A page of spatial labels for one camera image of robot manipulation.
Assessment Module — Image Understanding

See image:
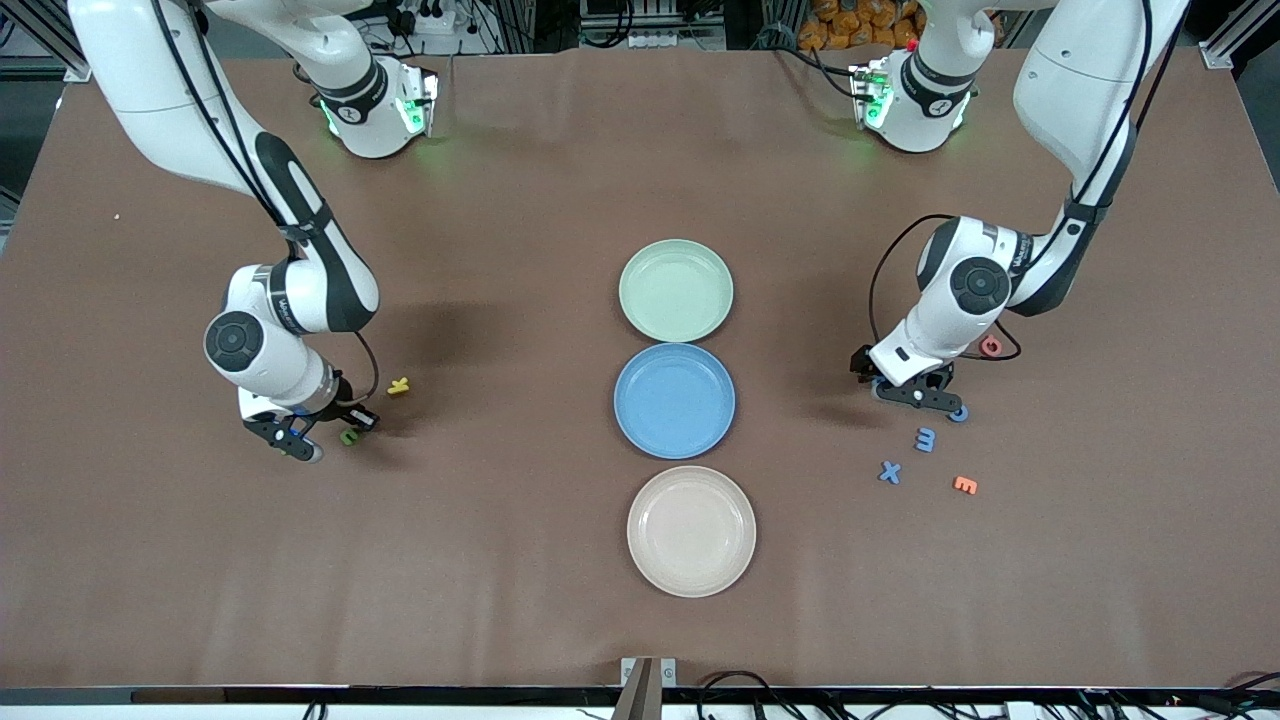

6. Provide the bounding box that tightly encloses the blue plate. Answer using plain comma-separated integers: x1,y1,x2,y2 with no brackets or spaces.
613,342,737,461

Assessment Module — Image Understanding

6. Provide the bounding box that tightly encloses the light green plate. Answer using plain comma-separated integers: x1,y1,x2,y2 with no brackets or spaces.
618,238,735,344

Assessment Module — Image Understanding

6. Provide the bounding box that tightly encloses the beige plate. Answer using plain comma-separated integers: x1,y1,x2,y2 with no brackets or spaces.
626,465,758,599

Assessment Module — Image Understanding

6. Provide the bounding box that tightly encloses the orange bag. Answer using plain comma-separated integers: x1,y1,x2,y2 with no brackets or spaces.
800,0,921,51

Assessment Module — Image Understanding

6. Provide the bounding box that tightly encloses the long white power strip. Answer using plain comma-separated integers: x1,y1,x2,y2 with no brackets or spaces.
628,30,726,49

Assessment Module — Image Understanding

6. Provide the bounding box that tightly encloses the white power strip with plugs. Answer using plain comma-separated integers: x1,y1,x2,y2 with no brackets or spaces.
385,0,461,37

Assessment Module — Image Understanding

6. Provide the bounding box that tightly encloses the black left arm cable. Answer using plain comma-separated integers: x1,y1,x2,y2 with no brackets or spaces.
868,0,1171,363

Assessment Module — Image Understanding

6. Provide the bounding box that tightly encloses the black table edge rail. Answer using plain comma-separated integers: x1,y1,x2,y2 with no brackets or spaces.
0,686,1280,709

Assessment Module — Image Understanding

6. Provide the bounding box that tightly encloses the black cable bundle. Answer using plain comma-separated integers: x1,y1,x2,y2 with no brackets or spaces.
697,670,801,720

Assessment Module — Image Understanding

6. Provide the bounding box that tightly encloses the grey metal bracket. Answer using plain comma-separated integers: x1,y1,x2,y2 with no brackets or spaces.
620,656,678,720

